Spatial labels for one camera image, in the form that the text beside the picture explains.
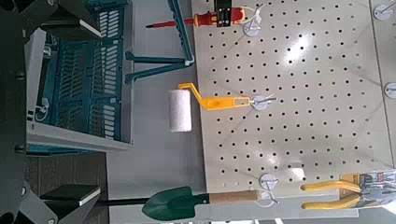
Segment teal metal pegboard stand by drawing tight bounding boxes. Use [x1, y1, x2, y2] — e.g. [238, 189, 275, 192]
[124, 0, 195, 85]

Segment black metal base bar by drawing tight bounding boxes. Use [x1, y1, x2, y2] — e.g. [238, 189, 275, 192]
[99, 197, 150, 207]

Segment white round pegboard hook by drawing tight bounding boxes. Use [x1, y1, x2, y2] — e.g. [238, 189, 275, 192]
[373, 1, 396, 21]
[383, 81, 396, 100]
[242, 12, 264, 37]
[259, 173, 279, 203]
[249, 93, 278, 111]

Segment red yellow screwdriver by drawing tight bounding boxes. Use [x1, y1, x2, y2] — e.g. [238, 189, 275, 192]
[145, 7, 247, 30]

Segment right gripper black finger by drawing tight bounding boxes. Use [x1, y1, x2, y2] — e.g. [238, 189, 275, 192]
[38, 0, 102, 39]
[39, 184, 102, 224]

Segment green trowel wooden handle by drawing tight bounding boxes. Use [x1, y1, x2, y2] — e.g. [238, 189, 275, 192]
[141, 186, 262, 222]

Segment beige perforated pegboard panel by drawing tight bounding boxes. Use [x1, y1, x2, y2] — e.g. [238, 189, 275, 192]
[369, 0, 396, 169]
[190, 0, 395, 199]

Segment yellow handled pliers on card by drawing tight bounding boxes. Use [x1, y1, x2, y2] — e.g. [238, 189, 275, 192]
[300, 170, 396, 211]

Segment teal grey plastic crate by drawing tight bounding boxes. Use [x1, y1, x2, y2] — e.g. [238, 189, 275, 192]
[24, 0, 134, 157]

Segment yellow handled white paint roller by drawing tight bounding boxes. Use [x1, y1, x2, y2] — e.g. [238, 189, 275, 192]
[168, 82, 251, 133]

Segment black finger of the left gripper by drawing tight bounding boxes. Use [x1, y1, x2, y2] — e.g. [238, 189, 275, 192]
[214, 0, 233, 28]

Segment white cable tie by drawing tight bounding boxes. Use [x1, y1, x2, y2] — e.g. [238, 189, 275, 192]
[239, 3, 265, 24]
[255, 189, 280, 209]

